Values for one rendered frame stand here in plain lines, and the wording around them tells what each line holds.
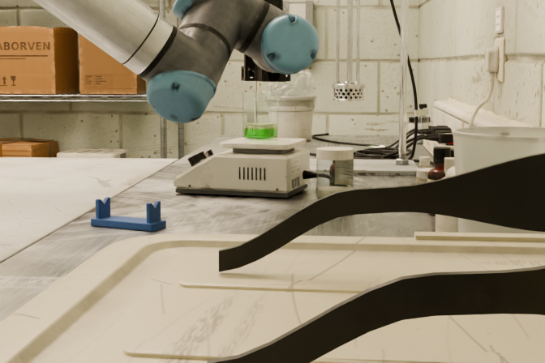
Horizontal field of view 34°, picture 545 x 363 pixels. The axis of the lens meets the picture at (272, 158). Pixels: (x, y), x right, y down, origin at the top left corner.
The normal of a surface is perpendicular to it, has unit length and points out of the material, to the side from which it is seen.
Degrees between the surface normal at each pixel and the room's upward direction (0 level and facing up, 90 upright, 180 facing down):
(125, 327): 1
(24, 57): 90
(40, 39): 91
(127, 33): 102
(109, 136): 90
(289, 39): 90
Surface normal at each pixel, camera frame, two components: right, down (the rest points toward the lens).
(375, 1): -0.07, 0.11
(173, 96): -0.28, 0.76
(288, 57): 0.15, 0.11
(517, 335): 0.00, -0.99
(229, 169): -0.29, 0.11
